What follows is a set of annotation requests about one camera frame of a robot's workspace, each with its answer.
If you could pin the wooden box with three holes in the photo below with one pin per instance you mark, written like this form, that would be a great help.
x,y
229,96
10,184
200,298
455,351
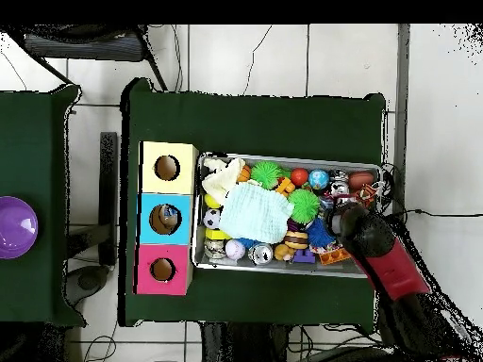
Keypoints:
x,y
185,173

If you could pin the silver mesh bin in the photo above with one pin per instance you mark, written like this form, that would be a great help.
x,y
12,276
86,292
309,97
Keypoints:
x,y
275,266

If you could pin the black chair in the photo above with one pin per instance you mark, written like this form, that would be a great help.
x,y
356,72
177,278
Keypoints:
x,y
83,47

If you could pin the green spiky rubber ball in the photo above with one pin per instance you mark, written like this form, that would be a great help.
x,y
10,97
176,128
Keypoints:
x,y
303,205
266,174

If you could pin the mint green cloth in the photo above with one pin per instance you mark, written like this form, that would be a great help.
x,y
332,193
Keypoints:
x,y
256,213

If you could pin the crushed clear plastic bottle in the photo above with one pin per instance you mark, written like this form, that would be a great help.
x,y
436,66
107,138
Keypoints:
x,y
168,215

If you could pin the black and white soccer ball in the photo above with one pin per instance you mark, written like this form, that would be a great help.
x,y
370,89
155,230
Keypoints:
x,y
211,218

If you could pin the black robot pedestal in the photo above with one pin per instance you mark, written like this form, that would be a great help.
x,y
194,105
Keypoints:
x,y
241,347

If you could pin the orange toy building block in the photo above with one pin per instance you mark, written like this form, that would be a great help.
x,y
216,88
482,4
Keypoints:
x,y
334,256
285,186

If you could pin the dark green tablecloth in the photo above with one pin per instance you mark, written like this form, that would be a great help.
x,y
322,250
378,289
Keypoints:
x,y
245,124
30,151

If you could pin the purple bowl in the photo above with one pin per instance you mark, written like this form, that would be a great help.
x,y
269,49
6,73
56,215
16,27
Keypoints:
x,y
17,228

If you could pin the cream cloth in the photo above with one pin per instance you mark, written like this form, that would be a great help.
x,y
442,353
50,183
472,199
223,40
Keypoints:
x,y
220,179

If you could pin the blue spiky rubber ball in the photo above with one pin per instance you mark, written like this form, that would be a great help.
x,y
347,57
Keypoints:
x,y
319,233

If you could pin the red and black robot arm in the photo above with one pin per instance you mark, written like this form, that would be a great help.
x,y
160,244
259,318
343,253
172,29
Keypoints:
x,y
369,237

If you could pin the white toy baseball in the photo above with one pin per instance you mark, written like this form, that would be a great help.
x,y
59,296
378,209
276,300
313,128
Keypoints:
x,y
234,249

